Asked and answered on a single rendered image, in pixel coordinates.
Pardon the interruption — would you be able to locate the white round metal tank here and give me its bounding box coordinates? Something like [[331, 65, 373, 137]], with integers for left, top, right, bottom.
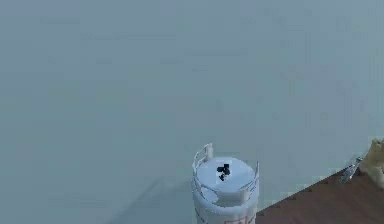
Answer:
[[191, 142, 261, 224]]

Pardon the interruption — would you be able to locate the small silver grey object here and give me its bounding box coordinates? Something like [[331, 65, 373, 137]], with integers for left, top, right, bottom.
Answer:
[[338, 156, 364, 185]]

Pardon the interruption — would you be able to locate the beige lumpy object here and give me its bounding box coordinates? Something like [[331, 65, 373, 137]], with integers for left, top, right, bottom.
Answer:
[[358, 138, 384, 190]]

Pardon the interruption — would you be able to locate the brown wooden table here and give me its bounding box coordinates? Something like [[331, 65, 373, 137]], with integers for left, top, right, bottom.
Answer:
[[255, 165, 384, 224]]

